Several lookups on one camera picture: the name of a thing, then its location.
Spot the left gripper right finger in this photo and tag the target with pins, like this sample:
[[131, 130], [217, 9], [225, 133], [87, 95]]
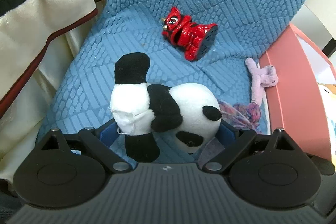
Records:
[[228, 145]]

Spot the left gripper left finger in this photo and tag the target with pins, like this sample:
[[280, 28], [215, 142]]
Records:
[[97, 142]]

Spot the black and white panda plush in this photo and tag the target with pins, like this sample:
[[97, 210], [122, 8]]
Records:
[[189, 111]]

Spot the purple plush toy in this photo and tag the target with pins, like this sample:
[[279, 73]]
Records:
[[261, 78]]

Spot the red lion dance figurine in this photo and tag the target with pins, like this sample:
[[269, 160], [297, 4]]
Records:
[[195, 39]]

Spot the pink storage box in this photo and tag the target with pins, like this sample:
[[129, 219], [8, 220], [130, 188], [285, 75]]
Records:
[[301, 103]]

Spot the cream black striped blanket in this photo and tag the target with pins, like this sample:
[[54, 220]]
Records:
[[39, 40]]

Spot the blue textured pillow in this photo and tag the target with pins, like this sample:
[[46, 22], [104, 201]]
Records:
[[246, 29]]

